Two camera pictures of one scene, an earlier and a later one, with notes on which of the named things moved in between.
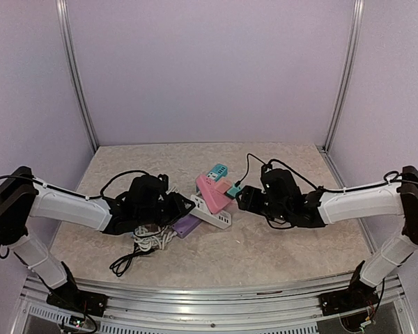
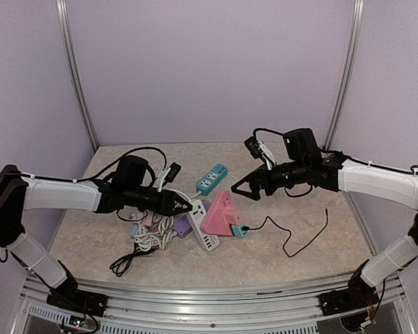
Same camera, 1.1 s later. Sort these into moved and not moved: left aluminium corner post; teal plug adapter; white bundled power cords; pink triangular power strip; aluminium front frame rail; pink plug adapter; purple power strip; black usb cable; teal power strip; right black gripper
Moved: right black gripper; black usb cable; pink triangular power strip; pink plug adapter; teal plug adapter
Not moved: aluminium front frame rail; left aluminium corner post; purple power strip; teal power strip; white bundled power cords
